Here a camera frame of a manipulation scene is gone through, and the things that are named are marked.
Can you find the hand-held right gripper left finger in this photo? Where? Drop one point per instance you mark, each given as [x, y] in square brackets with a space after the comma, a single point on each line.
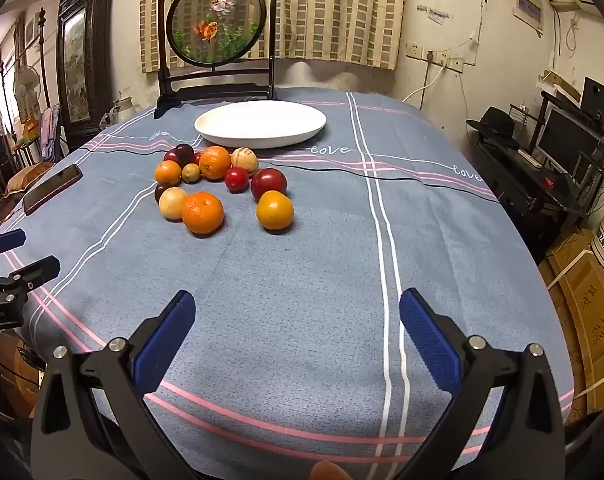
[167, 340]

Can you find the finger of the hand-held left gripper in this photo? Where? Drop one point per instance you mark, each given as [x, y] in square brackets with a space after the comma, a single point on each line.
[6, 241]
[38, 269]

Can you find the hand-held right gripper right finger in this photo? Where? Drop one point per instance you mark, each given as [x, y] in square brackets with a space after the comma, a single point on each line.
[429, 340]

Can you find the pale beige round fruit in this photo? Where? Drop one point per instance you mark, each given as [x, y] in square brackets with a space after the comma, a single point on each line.
[172, 203]

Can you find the small orange round fruit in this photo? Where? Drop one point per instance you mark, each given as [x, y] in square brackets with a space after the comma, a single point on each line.
[168, 172]

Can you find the yellow-orange round fruit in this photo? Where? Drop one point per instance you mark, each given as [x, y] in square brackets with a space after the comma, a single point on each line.
[275, 210]

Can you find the small red plum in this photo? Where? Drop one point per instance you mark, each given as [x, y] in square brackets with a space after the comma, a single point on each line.
[197, 158]
[237, 179]

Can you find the dark purple plum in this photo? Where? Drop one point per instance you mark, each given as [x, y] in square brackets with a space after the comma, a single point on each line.
[184, 154]
[160, 193]

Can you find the large red plum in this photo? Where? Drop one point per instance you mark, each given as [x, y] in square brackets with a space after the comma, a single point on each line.
[269, 184]

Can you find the beige spotted round fruit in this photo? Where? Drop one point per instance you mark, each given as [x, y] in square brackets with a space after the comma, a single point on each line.
[245, 160]

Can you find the white oval plate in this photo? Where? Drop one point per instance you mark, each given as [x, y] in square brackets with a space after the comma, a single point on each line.
[262, 122]

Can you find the person's right hand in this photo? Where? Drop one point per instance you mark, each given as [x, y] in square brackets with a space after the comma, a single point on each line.
[328, 471]

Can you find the brown cushion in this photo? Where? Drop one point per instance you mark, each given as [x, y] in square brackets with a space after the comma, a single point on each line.
[29, 175]

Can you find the smartphone with red case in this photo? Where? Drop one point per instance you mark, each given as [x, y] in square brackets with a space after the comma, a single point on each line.
[52, 187]

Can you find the purple cloth on chair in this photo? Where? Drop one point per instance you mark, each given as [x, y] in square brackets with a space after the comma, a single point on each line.
[51, 132]

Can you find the blue striped tablecloth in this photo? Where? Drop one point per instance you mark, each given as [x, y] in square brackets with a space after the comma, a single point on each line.
[307, 270]

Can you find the cardboard box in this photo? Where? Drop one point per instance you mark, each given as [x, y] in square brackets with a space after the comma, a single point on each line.
[586, 310]

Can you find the white standing fan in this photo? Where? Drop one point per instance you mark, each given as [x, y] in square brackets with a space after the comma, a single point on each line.
[27, 82]

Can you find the small yellow-green fruit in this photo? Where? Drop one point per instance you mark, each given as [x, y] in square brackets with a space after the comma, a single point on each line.
[191, 173]

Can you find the black desk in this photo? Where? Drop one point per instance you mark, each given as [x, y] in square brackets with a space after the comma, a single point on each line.
[521, 190]

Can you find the white kettle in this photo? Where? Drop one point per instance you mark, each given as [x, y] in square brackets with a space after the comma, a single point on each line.
[124, 107]

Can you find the dark wooden coat stand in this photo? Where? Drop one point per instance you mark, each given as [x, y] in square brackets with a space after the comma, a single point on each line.
[43, 60]

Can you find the dark wooden framed picture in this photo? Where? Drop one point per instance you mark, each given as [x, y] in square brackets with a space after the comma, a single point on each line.
[82, 60]

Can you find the black hat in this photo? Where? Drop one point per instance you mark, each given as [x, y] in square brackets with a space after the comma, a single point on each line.
[494, 122]

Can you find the computer monitor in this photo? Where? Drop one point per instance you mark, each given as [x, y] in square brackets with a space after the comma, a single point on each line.
[564, 142]

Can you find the black speaker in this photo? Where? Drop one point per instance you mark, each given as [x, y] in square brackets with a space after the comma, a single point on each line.
[597, 100]

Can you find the round goldfish screen on stand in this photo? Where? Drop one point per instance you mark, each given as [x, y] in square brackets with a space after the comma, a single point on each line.
[217, 20]

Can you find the beige checked curtain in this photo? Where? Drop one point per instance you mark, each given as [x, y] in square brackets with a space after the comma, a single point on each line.
[342, 10]

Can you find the white wall socket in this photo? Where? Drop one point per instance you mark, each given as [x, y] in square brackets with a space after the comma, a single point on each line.
[456, 63]
[414, 50]
[436, 58]

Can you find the white wall panel box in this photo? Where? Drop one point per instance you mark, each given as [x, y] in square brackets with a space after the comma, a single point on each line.
[529, 7]

